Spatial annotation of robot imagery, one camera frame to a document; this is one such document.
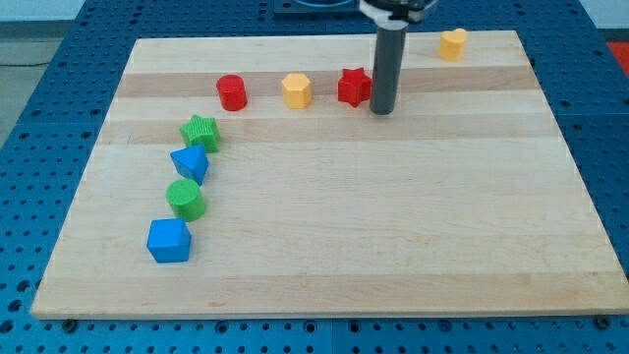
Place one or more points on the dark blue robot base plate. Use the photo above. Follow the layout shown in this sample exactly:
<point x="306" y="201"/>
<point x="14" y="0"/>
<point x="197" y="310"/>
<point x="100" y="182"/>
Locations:
<point x="314" y="6"/>

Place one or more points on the blue triangle block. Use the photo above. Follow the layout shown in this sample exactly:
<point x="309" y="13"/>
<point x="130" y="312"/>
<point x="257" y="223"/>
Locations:
<point x="191" y="162"/>

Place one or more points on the red cylinder block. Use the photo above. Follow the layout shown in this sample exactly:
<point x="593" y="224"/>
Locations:
<point x="232" y="92"/>

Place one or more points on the yellow hexagon block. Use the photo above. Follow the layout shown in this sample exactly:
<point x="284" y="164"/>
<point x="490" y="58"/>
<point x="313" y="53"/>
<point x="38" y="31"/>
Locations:
<point x="297" y="90"/>

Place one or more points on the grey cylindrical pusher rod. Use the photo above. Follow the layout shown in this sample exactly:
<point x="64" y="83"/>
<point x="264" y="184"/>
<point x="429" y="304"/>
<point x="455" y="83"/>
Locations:
<point x="388" y="54"/>

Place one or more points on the blue cube block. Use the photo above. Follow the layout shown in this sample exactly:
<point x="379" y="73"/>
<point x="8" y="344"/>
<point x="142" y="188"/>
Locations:
<point x="169" y="240"/>

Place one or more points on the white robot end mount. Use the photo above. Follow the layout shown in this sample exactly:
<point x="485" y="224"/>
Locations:
<point x="397" y="13"/>

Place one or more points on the green cylinder block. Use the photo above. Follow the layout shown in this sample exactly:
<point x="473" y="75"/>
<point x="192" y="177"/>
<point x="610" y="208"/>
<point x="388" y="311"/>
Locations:
<point x="185" y="199"/>

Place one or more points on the yellow heart block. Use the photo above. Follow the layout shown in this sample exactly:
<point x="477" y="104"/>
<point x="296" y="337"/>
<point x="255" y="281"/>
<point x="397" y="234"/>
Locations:
<point x="452" y="44"/>

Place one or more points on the red star block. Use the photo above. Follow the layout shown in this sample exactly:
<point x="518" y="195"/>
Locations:
<point x="354" y="87"/>

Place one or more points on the green star block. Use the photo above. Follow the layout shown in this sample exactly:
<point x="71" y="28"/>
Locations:
<point x="201" y="131"/>

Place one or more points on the wooden board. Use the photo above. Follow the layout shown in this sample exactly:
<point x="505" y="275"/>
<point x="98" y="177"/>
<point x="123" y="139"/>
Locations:
<point x="465" y="201"/>

